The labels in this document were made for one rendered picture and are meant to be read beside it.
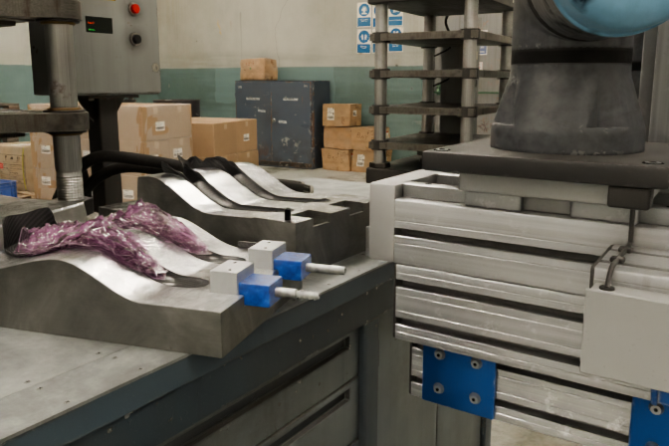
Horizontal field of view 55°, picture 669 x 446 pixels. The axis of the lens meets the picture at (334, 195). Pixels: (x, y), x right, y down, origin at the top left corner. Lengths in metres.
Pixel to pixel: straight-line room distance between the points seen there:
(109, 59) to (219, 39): 7.74
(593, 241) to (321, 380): 0.61
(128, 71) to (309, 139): 6.30
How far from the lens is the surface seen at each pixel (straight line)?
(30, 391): 0.73
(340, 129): 7.96
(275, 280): 0.78
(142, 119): 4.92
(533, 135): 0.64
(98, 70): 1.80
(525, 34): 0.67
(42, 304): 0.87
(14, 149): 6.36
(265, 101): 8.39
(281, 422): 1.06
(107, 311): 0.81
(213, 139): 5.69
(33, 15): 1.58
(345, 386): 1.20
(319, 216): 1.08
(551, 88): 0.65
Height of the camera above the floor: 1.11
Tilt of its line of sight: 10 degrees down
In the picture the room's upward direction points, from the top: straight up
